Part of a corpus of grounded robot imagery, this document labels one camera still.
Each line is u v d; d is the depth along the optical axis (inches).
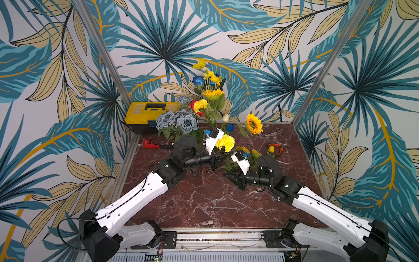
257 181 23.4
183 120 27.6
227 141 22.5
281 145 41.9
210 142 21.6
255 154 42.1
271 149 40.6
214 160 21.4
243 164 23.8
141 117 39.8
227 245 28.8
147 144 40.7
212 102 28.9
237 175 24.3
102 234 14.5
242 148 38.7
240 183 23.5
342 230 17.0
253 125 26.0
